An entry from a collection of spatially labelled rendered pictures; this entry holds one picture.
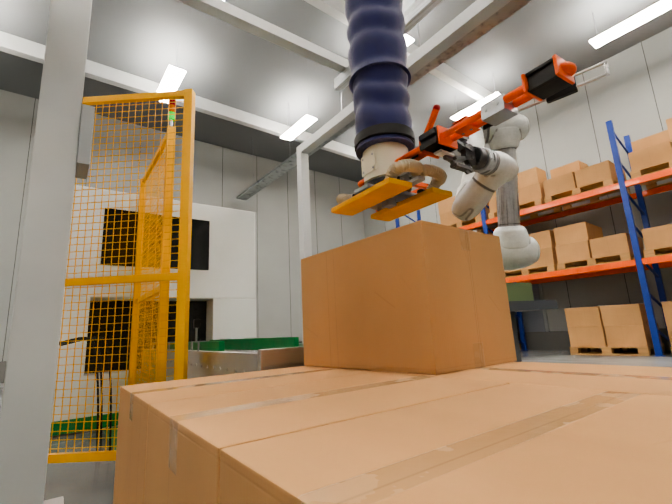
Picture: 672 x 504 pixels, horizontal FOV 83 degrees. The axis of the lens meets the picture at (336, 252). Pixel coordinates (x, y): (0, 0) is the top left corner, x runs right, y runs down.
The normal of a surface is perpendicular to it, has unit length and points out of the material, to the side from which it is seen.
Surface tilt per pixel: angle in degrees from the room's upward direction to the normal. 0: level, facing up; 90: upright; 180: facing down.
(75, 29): 90
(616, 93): 90
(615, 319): 90
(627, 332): 90
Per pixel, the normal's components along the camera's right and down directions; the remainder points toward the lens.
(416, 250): -0.79, -0.08
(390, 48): 0.29, -0.02
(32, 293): 0.58, -0.19
